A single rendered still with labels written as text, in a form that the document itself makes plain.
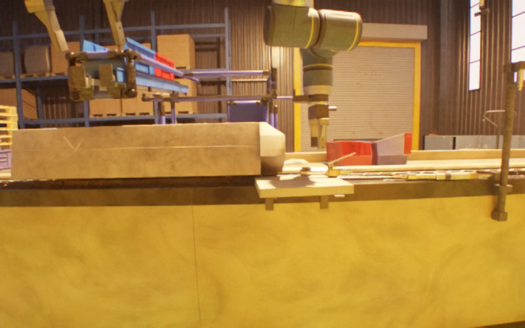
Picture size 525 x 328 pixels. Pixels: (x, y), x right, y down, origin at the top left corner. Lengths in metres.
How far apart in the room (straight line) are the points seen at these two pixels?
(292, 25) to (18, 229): 1.27
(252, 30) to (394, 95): 6.61
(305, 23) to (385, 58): 12.19
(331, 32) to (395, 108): 12.07
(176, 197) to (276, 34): 0.66
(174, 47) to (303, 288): 10.12
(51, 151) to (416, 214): 1.45
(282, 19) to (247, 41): 11.22
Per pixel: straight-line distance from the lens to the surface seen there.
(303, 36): 0.80
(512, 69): 1.37
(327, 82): 0.96
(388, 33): 12.79
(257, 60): 11.73
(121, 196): 1.13
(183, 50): 10.63
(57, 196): 1.27
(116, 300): 1.32
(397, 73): 13.07
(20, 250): 1.45
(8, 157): 2.44
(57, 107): 14.30
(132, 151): 1.09
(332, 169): 0.99
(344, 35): 0.84
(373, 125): 12.38
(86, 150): 1.18
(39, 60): 13.13
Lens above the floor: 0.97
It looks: 7 degrees down
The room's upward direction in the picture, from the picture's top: 1 degrees counter-clockwise
